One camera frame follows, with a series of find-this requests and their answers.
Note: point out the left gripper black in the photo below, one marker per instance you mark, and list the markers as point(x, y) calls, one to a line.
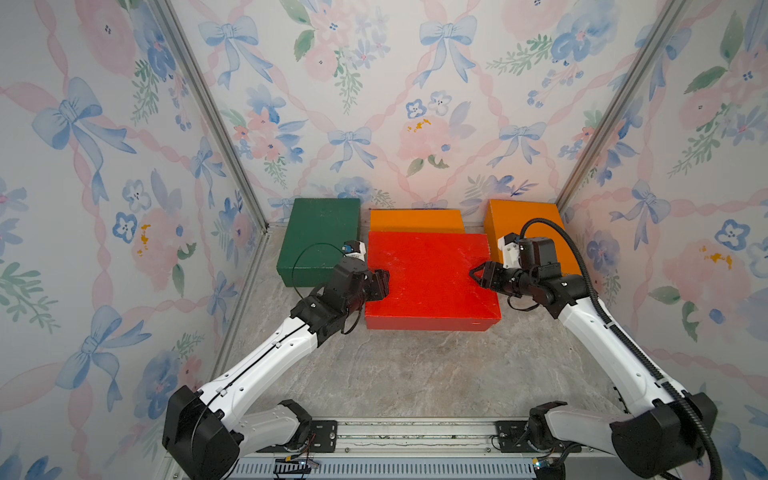
point(372, 285)

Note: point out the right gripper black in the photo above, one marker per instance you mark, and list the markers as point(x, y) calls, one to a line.
point(492, 276)

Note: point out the red shoebox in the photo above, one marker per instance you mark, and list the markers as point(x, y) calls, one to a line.
point(430, 287)

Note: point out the green shoebox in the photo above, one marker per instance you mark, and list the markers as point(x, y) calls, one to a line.
point(316, 232)

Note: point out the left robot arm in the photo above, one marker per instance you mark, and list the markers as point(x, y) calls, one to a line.
point(208, 430)

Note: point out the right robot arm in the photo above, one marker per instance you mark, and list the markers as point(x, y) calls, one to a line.
point(663, 427)

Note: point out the orange shoebox in middle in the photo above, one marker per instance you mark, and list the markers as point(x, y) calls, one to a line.
point(419, 221)

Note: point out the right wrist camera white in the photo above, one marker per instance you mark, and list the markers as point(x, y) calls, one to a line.
point(509, 250)

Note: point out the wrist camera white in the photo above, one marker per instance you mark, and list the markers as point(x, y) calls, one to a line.
point(355, 249)
point(509, 250)

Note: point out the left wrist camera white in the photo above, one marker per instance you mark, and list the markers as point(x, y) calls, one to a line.
point(355, 249)

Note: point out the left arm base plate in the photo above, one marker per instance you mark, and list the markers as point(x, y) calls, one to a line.
point(319, 436)

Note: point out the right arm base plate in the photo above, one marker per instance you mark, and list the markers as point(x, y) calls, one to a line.
point(513, 436)

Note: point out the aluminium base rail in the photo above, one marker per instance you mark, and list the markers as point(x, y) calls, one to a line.
point(420, 448)

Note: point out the right corner aluminium post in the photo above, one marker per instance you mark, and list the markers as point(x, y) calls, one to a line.
point(666, 24)

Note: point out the corner aluminium post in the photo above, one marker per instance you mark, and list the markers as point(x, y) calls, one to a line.
point(666, 24)
point(179, 45)

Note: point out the left corner aluminium post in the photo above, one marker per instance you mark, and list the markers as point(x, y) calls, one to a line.
point(179, 45)

